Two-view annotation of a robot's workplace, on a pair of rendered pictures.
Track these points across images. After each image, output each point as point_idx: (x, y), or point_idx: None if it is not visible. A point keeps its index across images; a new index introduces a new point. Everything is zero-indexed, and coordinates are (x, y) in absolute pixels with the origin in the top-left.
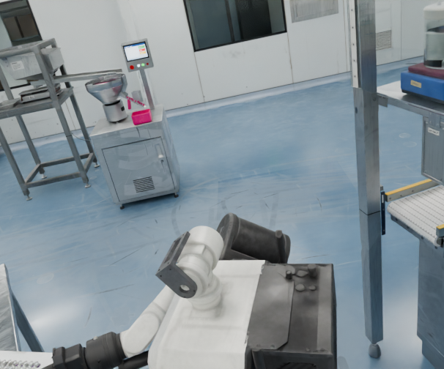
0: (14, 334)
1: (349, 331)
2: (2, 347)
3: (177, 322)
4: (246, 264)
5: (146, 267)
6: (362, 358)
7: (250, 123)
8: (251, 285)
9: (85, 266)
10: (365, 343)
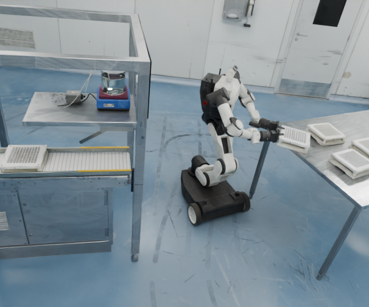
0: (311, 163)
1: (140, 276)
2: (312, 160)
3: (234, 80)
4: (220, 84)
5: None
6: (143, 258)
7: None
8: (219, 81)
9: None
10: (136, 265)
